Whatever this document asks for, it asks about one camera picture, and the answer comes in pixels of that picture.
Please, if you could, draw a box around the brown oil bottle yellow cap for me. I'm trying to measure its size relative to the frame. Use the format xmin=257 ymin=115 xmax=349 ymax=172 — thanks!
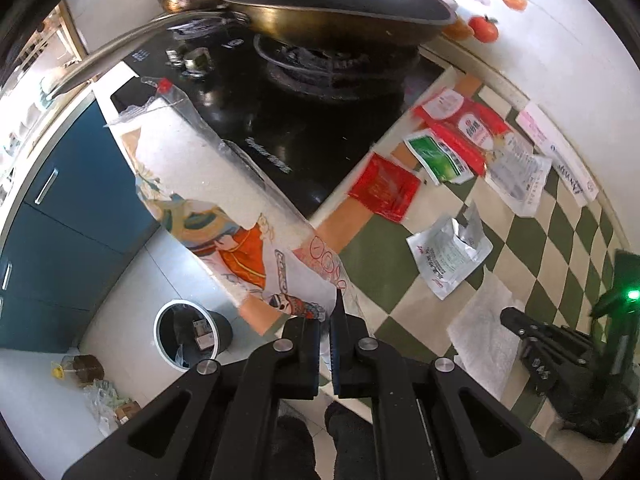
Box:
xmin=50 ymin=354 xmax=106 ymax=386

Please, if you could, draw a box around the pile of clear plastic bags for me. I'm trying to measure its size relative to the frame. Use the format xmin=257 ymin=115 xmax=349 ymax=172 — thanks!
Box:
xmin=82 ymin=380 xmax=126 ymax=436

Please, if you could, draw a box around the blue kitchen cabinet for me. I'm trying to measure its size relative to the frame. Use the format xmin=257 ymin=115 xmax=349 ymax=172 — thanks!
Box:
xmin=0 ymin=97 xmax=161 ymax=351

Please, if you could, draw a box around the black glass gas stove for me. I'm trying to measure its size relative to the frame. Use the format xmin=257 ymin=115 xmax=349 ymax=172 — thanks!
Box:
xmin=110 ymin=10 xmax=446 ymax=221

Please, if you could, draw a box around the person's right leg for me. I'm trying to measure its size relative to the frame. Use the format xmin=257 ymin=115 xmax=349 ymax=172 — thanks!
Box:
xmin=325 ymin=402 xmax=376 ymax=480

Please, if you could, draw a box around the red tomato wall sticker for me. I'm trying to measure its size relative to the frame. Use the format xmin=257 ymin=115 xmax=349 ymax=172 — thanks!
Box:
xmin=468 ymin=15 xmax=499 ymax=43

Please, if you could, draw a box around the person's left leg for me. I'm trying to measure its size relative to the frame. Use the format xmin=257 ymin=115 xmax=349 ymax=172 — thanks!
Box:
xmin=272 ymin=412 xmax=321 ymax=480

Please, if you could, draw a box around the green white checkered mat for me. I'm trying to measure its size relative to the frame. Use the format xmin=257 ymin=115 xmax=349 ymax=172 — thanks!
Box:
xmin=240 ymin=67 xmax=640 ymax=441

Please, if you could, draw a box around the white printed plastic packet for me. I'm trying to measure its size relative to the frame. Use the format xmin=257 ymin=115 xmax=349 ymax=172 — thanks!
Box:
xmin=485 ymin=132 xmax=553 ymax=218

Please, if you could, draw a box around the red white food packet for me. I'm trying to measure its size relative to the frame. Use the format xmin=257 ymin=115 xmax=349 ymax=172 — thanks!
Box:
xmin=411 ymin=88 xmax=516 ymax=178

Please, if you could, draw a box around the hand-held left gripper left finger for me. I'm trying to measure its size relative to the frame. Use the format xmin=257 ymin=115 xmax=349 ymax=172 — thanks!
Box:
xmin=61 ymin=316 xmax=321 ymax=480

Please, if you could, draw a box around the person's leg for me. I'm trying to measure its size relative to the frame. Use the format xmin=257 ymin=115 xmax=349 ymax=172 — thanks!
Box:
xmin=272 ymin=412 xmax=321 ymax=480
xmin=325 ymin=402 xmax=376 ymax=480

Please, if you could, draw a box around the white paper towel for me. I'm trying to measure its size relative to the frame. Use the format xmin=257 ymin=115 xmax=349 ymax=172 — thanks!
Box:
xmin=446 ymin=267 xmax=526 ymax=401

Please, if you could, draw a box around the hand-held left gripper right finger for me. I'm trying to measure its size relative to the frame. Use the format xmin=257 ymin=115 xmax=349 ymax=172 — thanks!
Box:
xmin=330 ymin=290 xmax=583 ymax=480

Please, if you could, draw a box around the red foil packet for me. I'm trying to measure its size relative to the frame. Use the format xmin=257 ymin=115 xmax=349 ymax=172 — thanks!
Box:
xmin=346 ymin=152 xmax=422 ymax=223

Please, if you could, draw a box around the green white packet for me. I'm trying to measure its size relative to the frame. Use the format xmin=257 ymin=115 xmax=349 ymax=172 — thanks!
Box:
xmin=404 ymin=129 xmax=473 ymax=186

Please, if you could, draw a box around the silver foil pouch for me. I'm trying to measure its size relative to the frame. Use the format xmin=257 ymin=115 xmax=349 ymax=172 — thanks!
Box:
xmin=406 ymin=201 xmax=493 ymax=302

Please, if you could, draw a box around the orange fruit wall sticker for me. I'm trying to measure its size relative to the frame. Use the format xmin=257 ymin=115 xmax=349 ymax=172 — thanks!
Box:
xmin=442 ymin=17 xmax=473 ymax=41

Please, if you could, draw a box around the cartoon printed plastic bag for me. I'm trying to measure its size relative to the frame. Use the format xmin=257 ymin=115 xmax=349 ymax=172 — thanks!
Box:
xmin=102 ymin=76 xmax=368 ymax=391

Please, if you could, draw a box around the small cardboard box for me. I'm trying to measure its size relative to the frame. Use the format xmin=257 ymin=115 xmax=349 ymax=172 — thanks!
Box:
xmin=114 ymin=399 xmax=142 ymax=423

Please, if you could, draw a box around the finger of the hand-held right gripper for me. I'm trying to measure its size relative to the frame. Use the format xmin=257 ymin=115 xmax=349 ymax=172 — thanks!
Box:
xmin=520 ymin=340 xmax=601 ymax=393
xmin=500 ymin=306 xmax=608 ymax=361

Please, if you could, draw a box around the round grey bin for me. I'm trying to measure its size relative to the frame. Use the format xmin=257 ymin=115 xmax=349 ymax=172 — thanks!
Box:
xmin=153 ymin=299 xmax=234 ymax=373

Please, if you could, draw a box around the long white carton box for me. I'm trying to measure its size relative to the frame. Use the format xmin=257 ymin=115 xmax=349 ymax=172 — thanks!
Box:
xmin=515 ymin=101 xmax=600 ymax=208

